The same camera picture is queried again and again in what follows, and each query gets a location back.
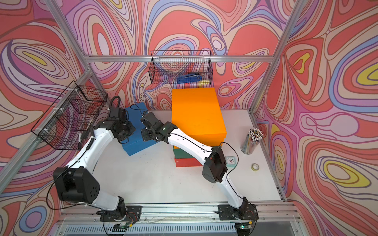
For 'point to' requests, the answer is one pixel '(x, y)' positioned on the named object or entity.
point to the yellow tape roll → (255, 167)
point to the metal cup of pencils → (250, 143)
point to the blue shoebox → (135, 143)
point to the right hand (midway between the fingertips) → (147, 136)
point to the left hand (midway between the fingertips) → (135, 130)
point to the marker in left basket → (79, 140)
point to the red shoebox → (182, 162)
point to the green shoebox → (178, 153)
